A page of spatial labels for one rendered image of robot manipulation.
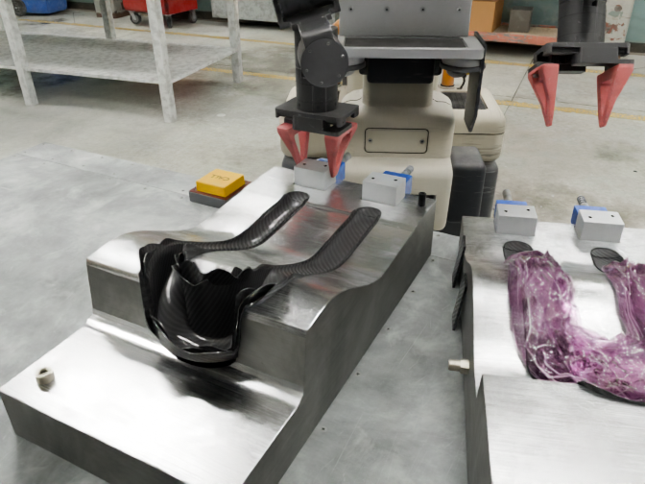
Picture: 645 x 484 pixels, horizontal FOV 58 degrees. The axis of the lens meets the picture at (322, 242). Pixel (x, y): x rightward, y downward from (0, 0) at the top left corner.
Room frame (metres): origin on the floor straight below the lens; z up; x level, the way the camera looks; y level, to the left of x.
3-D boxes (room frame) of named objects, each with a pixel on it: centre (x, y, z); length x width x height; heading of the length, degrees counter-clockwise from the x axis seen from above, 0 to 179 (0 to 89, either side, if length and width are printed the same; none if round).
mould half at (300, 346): (0.56, 0.07, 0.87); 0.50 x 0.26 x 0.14; 152
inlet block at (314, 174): (0.82, -0.01, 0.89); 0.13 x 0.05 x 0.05; 152
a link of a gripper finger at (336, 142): (0.78, -0.01, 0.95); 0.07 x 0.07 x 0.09; 63
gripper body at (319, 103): (0.79, 0.01, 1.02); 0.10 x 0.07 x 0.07; 63
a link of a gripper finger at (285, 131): (0.79, 0.02, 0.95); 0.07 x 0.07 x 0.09; 63
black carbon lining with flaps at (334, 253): (0.57, 0.06, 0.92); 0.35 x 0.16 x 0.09; 152
